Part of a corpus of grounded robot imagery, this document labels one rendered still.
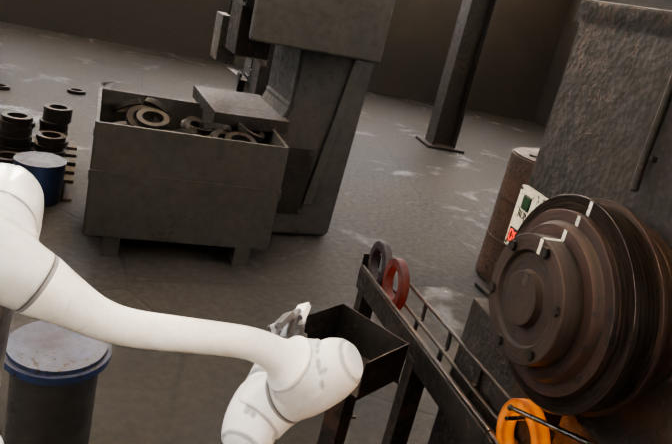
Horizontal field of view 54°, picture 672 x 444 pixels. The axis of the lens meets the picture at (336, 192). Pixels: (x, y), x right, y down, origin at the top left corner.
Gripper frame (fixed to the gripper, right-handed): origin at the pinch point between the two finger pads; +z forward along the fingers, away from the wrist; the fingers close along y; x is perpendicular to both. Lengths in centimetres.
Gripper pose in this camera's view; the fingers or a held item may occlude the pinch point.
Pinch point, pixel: (300, 314)
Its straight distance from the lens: 155.9
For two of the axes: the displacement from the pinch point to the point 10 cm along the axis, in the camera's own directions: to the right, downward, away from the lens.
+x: 8.9, -3.1, -3.4
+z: 2.1, -4.0, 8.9
